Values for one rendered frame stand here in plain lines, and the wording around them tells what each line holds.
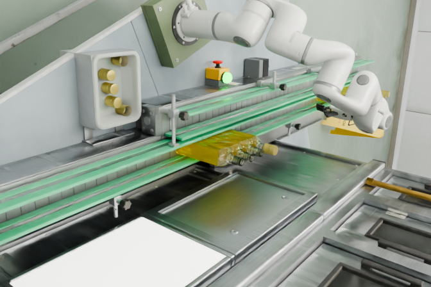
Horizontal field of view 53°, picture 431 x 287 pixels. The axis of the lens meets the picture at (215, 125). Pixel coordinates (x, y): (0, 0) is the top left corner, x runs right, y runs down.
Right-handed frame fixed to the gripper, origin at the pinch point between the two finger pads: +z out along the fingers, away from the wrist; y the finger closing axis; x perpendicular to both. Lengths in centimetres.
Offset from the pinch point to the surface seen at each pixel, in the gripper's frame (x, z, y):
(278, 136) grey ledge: -22.6, 23.6, -7.5
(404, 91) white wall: -280, 186, 424
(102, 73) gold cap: 49, 19, -79
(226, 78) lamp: 21.8, 22.2, -31.2
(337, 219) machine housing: -3, -40, -49
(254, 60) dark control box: 16.0, 31.0, -6.9
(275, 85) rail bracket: 11.8, 13.4, -14.0
